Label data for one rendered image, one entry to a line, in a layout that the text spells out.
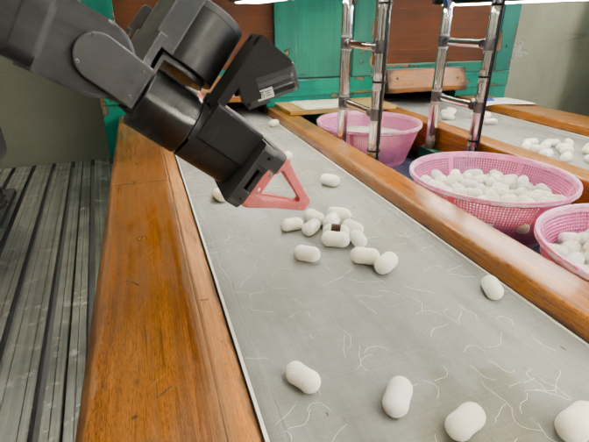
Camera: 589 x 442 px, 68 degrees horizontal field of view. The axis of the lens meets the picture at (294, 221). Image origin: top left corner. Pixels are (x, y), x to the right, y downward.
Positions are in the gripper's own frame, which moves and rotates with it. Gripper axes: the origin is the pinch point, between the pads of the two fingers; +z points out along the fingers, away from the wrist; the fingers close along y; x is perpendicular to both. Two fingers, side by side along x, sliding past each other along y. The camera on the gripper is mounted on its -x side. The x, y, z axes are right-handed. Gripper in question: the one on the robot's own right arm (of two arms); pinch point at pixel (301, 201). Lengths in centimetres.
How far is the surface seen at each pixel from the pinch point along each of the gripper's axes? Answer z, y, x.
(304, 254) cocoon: 4.8, 0.2, 5.1
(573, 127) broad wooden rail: 73, 39, -49
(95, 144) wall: -7, 171, 51
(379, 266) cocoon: 10.1, -5.2, 0.6
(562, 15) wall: 179, 190, -166
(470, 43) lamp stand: 31, 38, -42
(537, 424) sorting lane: 11.7, -26.5, 0.7
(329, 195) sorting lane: 14.8, 19.8, -1.0
